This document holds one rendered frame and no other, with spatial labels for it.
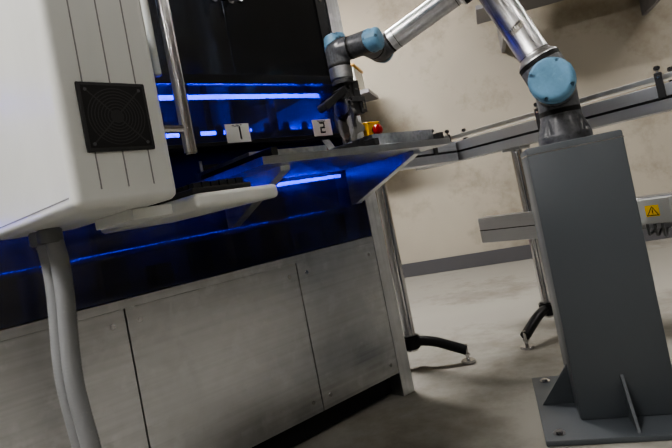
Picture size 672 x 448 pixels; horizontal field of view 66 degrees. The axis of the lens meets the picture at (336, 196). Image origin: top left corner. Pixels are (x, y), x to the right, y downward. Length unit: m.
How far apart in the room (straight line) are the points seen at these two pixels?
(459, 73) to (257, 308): 3.48
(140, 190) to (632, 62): 4.33
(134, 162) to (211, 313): 0.73
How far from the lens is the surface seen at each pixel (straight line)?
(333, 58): 1.73
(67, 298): 1.20
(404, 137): 1.58
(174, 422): 1.58
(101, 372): 1.49
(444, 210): 4.66
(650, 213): 2.18
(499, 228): 2.53
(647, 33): 4.93
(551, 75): 1.51
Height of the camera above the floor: 0.73
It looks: 1 degrees up
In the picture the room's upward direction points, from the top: 11 degrees counter-clockwise
